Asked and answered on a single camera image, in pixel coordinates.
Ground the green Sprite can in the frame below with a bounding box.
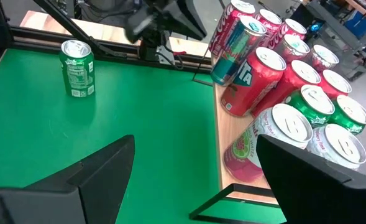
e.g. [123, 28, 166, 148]
[328, 95, 366, 135]
[58, 39, 96, 98]
[283, 83, 336, 127]

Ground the red soda can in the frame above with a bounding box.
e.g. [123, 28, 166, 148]
[220, 46, 288, 118]
[250, 59, 322, 118]
[318, 68, 353, 100]

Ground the black floor box blue light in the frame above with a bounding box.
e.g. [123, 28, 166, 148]
[290, 2, 325, 35]

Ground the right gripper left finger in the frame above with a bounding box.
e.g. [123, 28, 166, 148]
[0, 135, 136, 224]

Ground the black metal rig frame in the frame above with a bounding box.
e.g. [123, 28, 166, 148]
[0, 0, 214, 82]

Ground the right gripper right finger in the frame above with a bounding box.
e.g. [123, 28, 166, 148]
[256, 134, 366, 224]

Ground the wooden shelf black metal frame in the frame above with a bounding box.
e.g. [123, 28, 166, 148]
[188, 46, 288, 224]

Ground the blue silver Red Bull can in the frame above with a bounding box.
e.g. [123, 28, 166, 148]
[209, 15, 268, 87]
[274, 33, 311, 65]
[303, 44, 340, 73]

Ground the red Coca-Cola can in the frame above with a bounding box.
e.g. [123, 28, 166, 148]
[208, 0, 257, 58]
[268, 17, 308, 50]
[254, 8, 283, 47]

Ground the blue plastic bin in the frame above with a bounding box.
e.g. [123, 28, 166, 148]
[344, 9, 366, 32]

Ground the green table mat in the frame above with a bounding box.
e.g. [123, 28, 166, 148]
[0, 48, 288, 224]

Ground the grey metal frame table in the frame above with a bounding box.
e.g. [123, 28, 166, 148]
[306, 0, 366, 82]

